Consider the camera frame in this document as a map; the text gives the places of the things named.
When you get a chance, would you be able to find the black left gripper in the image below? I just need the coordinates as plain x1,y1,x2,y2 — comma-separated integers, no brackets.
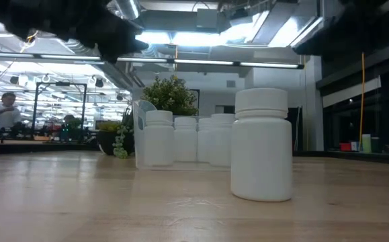
11,0,150,65

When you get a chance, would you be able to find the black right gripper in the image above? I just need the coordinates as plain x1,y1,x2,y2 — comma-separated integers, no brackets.
292,0,389,57

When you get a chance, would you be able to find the clear plastic basket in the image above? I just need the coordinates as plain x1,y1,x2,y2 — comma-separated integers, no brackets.
132,99,232,171

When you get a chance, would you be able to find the bushy plant in black pot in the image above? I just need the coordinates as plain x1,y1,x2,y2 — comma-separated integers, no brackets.
140,74,199,117

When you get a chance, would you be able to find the long ceiling light bar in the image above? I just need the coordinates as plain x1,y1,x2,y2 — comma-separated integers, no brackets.
0,50,305,70

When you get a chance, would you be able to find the grey ceiling box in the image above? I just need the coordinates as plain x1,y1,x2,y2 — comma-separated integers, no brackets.
196,7,220,30

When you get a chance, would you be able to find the succulent in dark bowl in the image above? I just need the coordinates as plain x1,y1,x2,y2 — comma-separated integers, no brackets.
95,107,135,160

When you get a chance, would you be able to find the light green bottle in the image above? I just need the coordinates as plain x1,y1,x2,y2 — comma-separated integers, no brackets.
361,133,372,154

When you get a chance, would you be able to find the dark green bottle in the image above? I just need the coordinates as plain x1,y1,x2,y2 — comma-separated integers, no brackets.
371,136,383,154

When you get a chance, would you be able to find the person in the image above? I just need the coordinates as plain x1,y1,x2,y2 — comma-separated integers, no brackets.
0,91,23,134

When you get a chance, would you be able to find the silver ventilation duct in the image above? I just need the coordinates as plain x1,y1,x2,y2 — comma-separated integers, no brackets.
113,0,142,20

